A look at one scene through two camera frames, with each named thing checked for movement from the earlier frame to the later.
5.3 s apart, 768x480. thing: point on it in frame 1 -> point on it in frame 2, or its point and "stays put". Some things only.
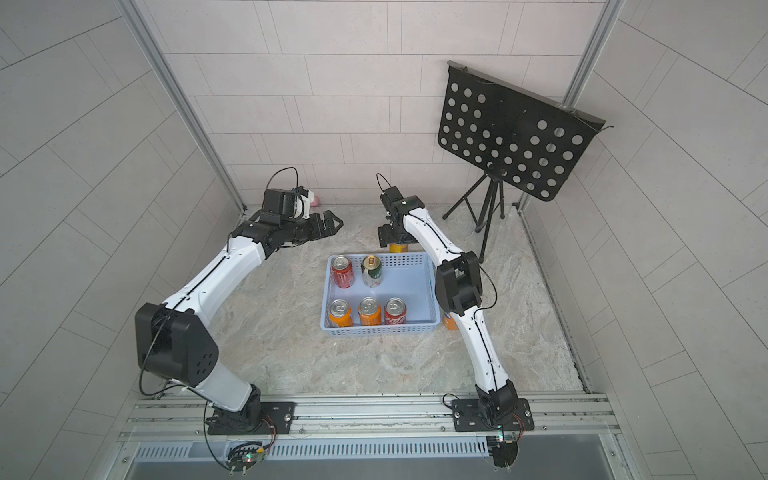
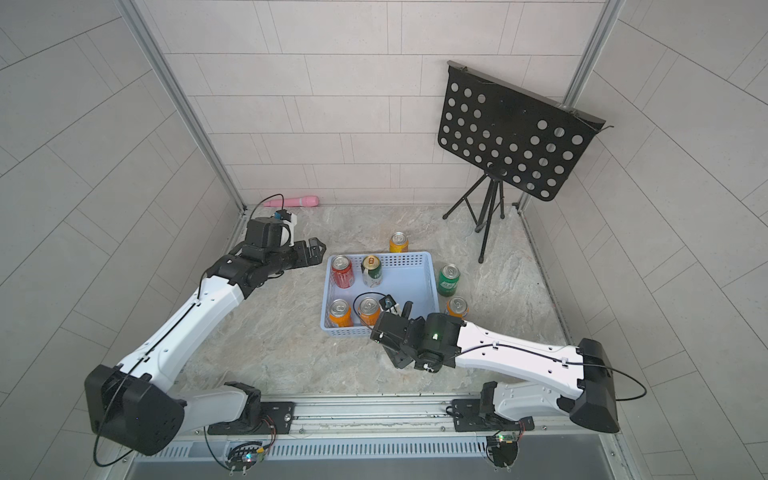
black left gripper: x=317 y=230 -> x=304 y=259
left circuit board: x=241 y=456 stays put
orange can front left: x=340 y=314 stays put
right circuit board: x=504 y=450 stays put
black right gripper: x=389 y=234 -> x=393 y=353
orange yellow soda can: x=398 y=248 stays put
